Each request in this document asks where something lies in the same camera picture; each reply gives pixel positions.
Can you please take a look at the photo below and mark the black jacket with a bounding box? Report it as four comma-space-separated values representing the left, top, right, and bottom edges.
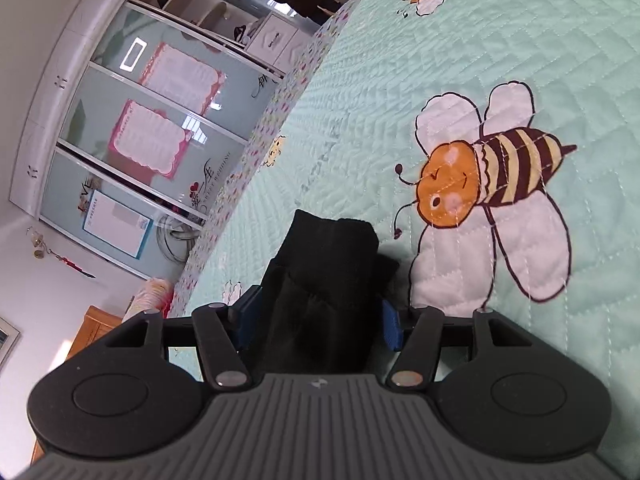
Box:
256, 209, 399, 374

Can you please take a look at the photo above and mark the pink floral duvet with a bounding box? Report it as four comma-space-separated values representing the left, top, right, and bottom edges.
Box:
122, 278, 174, 322

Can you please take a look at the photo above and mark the glass door wardrobe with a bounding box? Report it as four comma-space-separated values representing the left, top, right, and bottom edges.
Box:
8, 0, 381, 281

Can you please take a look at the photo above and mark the mint green bee quilt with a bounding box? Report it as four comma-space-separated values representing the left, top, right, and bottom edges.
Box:
171, 0, 639, 478

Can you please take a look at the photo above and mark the white drawer cabinet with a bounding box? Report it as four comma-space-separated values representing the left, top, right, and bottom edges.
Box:
245, 12, 311, 74

